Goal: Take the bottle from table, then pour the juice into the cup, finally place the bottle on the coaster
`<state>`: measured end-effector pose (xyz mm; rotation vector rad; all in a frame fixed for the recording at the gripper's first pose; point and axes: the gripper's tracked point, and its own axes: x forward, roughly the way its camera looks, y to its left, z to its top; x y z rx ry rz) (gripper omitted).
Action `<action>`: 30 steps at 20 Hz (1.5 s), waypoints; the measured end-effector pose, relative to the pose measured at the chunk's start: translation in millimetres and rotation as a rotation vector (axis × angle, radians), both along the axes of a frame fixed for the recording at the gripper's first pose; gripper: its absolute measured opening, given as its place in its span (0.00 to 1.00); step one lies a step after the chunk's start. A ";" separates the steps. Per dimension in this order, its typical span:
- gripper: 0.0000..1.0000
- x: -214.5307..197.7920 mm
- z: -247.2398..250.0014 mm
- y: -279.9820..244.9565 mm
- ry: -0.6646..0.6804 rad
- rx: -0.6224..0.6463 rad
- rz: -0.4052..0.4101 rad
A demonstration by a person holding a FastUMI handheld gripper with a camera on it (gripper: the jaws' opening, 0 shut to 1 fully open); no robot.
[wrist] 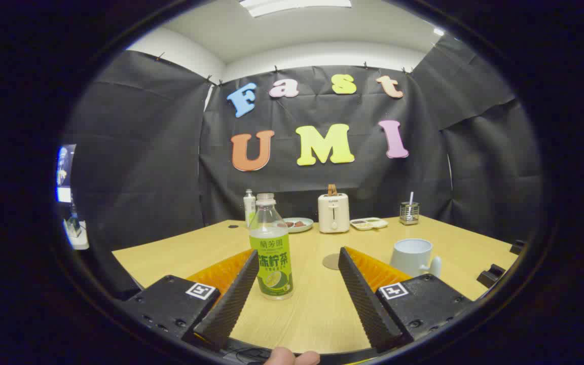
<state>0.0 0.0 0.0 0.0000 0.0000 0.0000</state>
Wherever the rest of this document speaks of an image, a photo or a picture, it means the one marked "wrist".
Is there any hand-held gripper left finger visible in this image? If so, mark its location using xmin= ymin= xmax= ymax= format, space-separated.
xmin=117 ymin=248 xmax=261 ymax=353

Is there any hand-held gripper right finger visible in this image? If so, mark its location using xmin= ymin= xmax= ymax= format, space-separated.
xmin=338 ymin=246 xmax=475 ymax=354

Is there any pale blue cup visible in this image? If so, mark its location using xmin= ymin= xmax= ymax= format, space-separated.
xmin=390 ymin=238 xmax=443 ymax=278

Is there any green label juice bottle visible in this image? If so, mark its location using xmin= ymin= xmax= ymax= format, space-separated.
xmin=249 ymin=193 xmax=294 ymax=301

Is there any small white bottle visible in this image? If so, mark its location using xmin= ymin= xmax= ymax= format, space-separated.
xmin=243 ymin=189 xmax=257 ymax=228

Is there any wooden table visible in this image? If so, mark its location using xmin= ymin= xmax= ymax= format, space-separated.
xmin=112 ymin=215 xmax=519 ymax=354

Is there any white divided tray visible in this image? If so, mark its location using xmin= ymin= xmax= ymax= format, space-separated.
xmin=350 ymin=217 xmax=389 ymax=231

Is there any white toaster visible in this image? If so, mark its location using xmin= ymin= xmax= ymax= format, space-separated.
xmin=318 ymin=193 xmax=350 ymax=234

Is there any pale green round plate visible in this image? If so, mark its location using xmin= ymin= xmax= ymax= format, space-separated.
xmin=278 ymin=217 xmax=314 ymax=234

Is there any black backdrop cloth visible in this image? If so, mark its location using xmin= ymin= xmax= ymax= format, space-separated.
xmin=64 ymin=35 xmax=543 ymax=254

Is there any white device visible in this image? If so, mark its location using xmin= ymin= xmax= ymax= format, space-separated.
xmin=64 ymin=204 xmax=90 ymax=250

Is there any computer monitor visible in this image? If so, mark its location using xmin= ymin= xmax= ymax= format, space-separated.
xmin=57 ymin=144 xmax=77 ymax=203

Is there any wire mesh holder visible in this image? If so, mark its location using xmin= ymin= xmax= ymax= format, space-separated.
xmin=399 ymin=202 xmax=420 ymax=226

